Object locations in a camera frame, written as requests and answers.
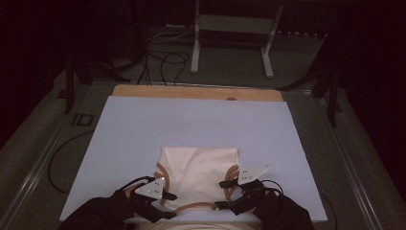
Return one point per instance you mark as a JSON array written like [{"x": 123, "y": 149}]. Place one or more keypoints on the black tripod stand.
[
  {"x": 69, "y": 86},
  {"x": 332, "y": 92}
]

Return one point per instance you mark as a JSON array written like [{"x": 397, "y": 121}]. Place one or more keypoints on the metal rail frame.
[{"x": 35, "y": 179}]

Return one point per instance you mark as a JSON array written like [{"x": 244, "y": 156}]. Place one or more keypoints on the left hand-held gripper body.
[{"x": 153, "y": 190}]

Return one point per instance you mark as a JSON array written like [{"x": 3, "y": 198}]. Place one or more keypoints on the person's left hand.
[{"x": 131, "y": 195}]

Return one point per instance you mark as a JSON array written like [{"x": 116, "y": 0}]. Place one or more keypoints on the white metal stand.
[{"x": 234, "y": 24}]

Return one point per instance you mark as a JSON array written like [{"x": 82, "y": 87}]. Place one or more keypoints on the person's right hand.
[{"x": 269, "y": 202}]

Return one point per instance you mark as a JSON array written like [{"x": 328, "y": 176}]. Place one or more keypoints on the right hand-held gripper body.
[{"x": 250, "y": 174}]

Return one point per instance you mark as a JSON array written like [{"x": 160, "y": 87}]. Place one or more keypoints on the light blue table mat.
[{"x": 191, "y": 124}]

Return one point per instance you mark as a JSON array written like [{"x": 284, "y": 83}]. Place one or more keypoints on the cream baby bodysuit brown trim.
[{"x": 198, "y": 172}]

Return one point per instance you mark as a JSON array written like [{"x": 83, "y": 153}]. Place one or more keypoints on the wooden table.
[{"x": 178, "y": 92}]

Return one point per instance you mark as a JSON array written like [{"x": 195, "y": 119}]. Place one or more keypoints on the small black floor bracket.
[{"x": 82, "y": 119}]

